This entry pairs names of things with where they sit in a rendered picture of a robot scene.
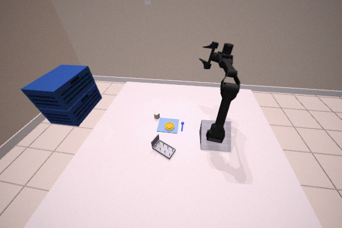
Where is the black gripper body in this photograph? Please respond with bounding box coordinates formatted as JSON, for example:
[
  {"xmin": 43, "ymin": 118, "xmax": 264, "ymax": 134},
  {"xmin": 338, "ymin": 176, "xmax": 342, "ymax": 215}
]
[{"xmin": 204, "ymin": 41, "xmax": 221, "ymax": 69}]

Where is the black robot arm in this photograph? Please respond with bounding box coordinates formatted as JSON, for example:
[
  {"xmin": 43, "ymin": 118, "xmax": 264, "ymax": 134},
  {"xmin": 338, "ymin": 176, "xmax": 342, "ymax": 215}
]
[{"xmin": 206, "ymin": 43, "xmax": 241, "ymax": 143}]

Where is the grey dish rack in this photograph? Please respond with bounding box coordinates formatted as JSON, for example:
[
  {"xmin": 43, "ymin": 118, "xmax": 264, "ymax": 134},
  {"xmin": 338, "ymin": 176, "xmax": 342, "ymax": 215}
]
[{"xmin": 151, "ymin": 134, "xmax": 176, "ymax": 160}]

